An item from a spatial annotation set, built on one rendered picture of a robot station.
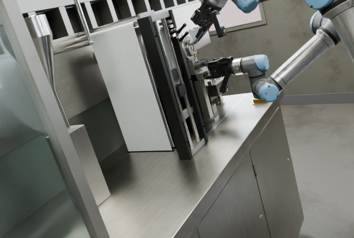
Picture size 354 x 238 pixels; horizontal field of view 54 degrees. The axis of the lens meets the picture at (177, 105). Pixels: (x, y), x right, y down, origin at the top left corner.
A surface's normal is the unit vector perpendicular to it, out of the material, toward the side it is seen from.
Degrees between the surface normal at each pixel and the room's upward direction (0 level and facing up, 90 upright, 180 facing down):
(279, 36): 90
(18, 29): 90
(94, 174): 90
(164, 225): 0
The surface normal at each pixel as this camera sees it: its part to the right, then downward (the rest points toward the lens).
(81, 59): 0.83, -0.09
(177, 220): -0.28, -0.92
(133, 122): -0.48, 0.36
